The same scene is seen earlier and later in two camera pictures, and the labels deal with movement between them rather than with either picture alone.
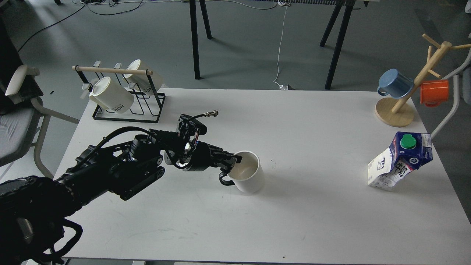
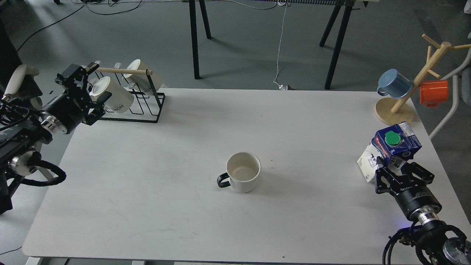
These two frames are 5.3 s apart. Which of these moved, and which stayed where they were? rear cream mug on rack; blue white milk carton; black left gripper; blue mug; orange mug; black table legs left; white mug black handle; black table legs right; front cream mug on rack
Moved: white mug black handle; blue white milk carton; black left gripper
Stayed: orange mug; blue mug; black table legs right; black table legs left; rear cream mug on rack; front cream mug on rack
